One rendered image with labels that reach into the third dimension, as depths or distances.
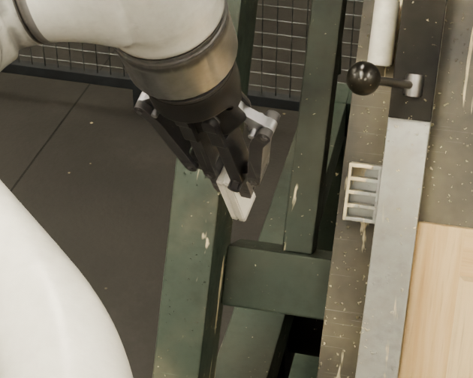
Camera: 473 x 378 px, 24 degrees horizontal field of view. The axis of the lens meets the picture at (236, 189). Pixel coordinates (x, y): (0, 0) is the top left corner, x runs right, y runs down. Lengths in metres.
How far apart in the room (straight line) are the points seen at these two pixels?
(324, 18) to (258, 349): 0.63
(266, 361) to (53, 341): 1.28
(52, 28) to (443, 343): 0.75
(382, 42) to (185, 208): 0.31
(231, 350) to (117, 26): 1.12
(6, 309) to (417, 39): 0.84
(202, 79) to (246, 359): 1.02
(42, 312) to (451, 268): 0.87
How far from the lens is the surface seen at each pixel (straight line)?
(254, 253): 1.42
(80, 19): 0.75
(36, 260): 0.56
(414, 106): 1.30
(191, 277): 1.35
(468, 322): 1.36
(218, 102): 0.85
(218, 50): 0.81
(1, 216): 0.59
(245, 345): 1.81
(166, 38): 0.76
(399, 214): 1.32
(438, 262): 1.34
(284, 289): 1.42
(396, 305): 1.33
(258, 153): 0.92
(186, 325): 1.36
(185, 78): 0.81
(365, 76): 1.19
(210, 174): 0.99
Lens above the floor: 2.03
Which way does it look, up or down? 35 degrees down
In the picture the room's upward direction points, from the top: straight up
